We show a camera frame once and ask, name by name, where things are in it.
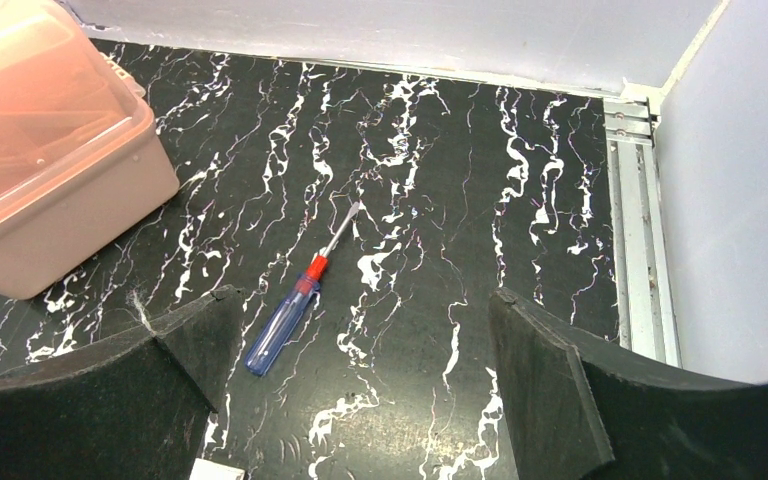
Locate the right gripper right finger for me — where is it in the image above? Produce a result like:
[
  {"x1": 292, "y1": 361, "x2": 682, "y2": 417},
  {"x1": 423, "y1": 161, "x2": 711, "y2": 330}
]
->
[{"x1": 489, "y1": 288, "x2": 768, "y2": 479}]

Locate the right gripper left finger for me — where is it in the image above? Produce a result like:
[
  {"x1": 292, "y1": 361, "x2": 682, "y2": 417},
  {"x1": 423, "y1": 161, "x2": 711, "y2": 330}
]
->
[{"x1": 0, "y1": 286, "x2": 244, "y2": 479}]

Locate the blue red pen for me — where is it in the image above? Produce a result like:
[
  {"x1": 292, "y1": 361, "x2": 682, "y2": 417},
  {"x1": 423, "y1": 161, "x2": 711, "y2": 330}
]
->
[{"x1": 244, "y1": 202, "x2": 360, "y2": 376}]

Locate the pink translucent plastic box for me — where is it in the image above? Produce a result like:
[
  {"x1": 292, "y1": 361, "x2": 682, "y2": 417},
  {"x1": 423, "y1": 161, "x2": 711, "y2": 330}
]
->
[{"x1": 0, "y1": 1, "x2": 179, "y2": 299}]

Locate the aluminium frame rail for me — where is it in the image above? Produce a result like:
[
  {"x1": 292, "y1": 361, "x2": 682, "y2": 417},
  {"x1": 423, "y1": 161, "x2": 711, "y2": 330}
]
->
[{"x1": 604, "y1": 90, "x2": 682, "y2": 367}]

